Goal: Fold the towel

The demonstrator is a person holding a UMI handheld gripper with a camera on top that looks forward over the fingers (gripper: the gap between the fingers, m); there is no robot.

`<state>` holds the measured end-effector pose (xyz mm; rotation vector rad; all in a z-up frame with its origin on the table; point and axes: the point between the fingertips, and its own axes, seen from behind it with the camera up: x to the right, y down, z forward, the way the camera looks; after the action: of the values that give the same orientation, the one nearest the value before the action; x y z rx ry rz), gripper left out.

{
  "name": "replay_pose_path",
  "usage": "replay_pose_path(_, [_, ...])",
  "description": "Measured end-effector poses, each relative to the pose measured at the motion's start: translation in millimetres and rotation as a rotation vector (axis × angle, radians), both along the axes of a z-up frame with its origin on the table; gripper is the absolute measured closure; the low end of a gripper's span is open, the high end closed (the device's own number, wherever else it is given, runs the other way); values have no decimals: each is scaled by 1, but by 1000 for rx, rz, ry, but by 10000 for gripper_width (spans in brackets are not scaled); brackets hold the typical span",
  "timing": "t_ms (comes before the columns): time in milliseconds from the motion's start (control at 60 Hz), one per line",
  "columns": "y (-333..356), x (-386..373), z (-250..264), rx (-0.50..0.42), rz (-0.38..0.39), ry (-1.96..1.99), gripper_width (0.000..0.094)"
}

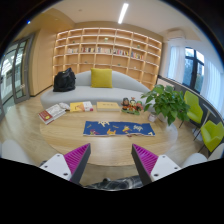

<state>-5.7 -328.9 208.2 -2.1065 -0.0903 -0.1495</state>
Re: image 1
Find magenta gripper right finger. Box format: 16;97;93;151
131;144;180;185

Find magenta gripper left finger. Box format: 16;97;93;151
40;144;91;185

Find blue patterned towel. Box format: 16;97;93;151
83;121;155;136

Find open white magazine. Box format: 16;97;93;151
46;103;70;119

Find red book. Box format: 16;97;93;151
39;110;53;124

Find yellow picture book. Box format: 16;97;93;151
70;101;93;112

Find colourful toy figurines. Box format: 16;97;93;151
121;97;143;115

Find white stool left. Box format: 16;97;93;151
0;140;34;165

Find white stool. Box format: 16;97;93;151
0;140;34;165
181;143;224;168

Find yellow flat box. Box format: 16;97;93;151
96;102;120;111

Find green potted plant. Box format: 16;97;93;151
141;84;190;125

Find lime green chair far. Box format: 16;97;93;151
184;91;203;126

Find lime green chair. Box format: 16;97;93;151
200;120;224;153
184;91;203;126

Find white stool right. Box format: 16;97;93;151
181;143;224;168

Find lime green chair near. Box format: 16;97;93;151
200;120;224;153

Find grey curved sofa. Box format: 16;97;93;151
40;71;149;109

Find black backpack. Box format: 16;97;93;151
53;68;76;92

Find yellow cushion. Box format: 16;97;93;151
91;68;112;88

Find window with white curtains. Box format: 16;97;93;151
167;46;224;116

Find glass door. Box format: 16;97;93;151
0;34;34;120

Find white air conditioner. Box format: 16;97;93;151
167;29;185;41

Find ceiling strip light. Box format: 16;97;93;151
118;3;129;24

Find wooden wall bookshelf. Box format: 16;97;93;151
53;27;162;89

